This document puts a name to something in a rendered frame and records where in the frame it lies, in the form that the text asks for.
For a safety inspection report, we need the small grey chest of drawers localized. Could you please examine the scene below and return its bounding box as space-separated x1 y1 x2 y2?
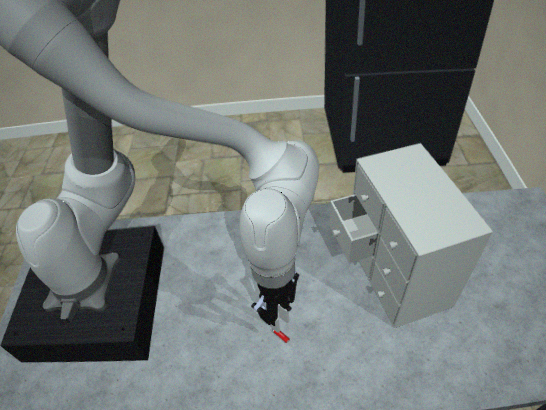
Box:
353 143 493 328

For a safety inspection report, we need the red aa battery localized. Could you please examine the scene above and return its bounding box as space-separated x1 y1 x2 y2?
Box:
273 330 290 343

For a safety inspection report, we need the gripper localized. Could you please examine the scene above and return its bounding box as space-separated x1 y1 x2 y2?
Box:
251 272 299 333

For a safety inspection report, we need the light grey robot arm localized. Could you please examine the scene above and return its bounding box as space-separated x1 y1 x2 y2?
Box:
0 0 319 323

